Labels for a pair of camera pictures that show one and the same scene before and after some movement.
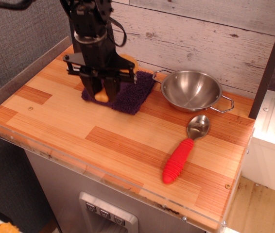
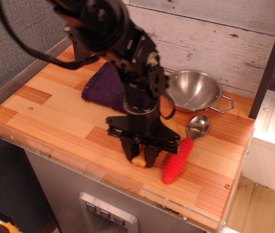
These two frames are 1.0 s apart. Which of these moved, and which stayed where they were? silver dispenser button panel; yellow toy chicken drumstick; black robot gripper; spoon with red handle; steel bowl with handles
Moved: black robot gripper; yellow toy chicken drumstick
Stayed: silver dispenser button panel; spoon with red handle; steel bowl with handles
